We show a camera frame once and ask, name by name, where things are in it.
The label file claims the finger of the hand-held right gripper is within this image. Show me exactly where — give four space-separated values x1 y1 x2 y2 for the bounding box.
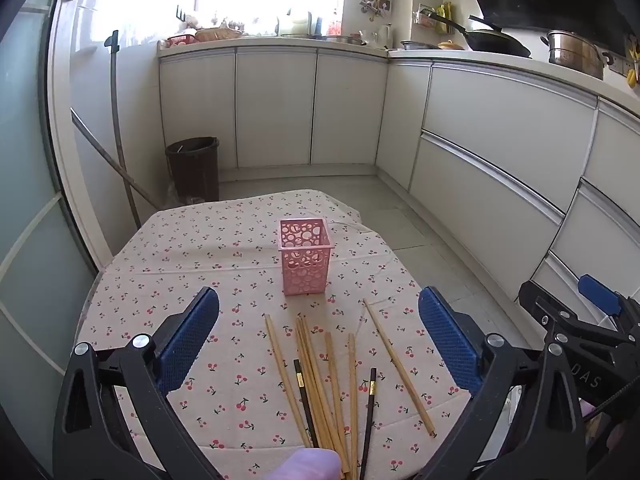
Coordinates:
518 280 626 348
578 274 640 333

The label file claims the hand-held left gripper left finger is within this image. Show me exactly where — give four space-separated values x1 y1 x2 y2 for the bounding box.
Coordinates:
52 286 221 480

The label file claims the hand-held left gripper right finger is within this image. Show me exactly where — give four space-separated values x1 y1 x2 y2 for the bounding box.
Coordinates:
418 286 587 480

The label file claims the black chopstick with gold band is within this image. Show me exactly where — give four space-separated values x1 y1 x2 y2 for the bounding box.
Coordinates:
359 367 378 480
293 358 320 449

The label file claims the pink perforated plastic basket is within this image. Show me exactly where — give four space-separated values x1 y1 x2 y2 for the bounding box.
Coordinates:
278 218 335 297

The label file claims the cherry print tablecloth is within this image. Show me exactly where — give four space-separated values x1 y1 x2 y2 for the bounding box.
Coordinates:
75 189 496 480

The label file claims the dark brown trash bin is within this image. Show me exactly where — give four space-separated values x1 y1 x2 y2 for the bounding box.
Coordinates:
165 136 221 204

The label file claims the pale purple rounded object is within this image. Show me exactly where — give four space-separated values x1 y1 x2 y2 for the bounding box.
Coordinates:
267 447 344 480

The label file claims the straight grey broom pole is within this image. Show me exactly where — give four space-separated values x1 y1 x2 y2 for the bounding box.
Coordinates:
70 108 162 209

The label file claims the curved grey mop pole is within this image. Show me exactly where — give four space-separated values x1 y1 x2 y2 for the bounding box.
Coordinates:
106 30 144 231

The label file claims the frosted glass sliding door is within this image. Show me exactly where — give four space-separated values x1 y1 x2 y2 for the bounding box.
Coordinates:
0 0 101 471

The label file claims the stainless steel pot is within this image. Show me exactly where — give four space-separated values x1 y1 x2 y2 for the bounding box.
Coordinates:
540 30 614 80

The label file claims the white kitchen cabinet with doors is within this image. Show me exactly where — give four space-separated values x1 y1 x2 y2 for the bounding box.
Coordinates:
159 46 390 171

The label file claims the black wok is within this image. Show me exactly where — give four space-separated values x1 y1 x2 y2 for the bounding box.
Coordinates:
426 12 532 59

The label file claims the woven bread basket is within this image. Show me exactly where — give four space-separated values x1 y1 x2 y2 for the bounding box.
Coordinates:
194 27 244 42

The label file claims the white jug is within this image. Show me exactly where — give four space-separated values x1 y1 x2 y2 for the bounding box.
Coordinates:
277 9 309 37

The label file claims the wire wall rack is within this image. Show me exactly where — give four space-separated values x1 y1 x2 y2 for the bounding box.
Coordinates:
412 4 455 29

